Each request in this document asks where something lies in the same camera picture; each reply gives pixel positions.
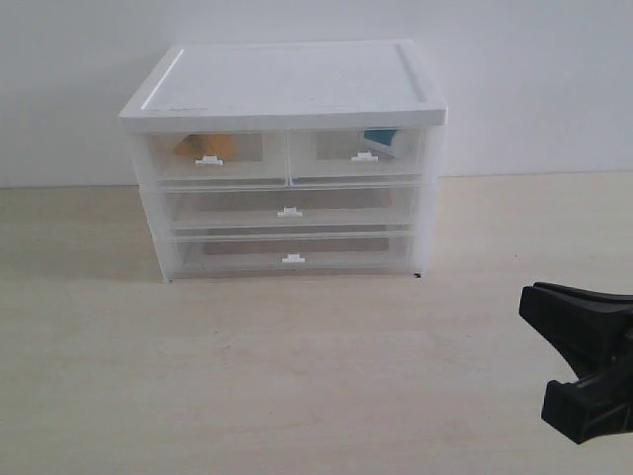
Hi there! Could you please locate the white bottle teal label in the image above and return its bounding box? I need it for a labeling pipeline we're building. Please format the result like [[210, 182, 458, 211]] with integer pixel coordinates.
[[360, 129, 400, 159]]

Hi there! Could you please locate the yellow cheese wedge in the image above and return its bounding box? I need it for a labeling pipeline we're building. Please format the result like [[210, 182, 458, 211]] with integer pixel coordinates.
[[174, 134, 235, 160]]

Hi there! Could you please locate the white plastic drawer cabinet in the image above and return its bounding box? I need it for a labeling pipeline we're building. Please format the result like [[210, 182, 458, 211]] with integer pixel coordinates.
[[120, 40, 447, 282]]

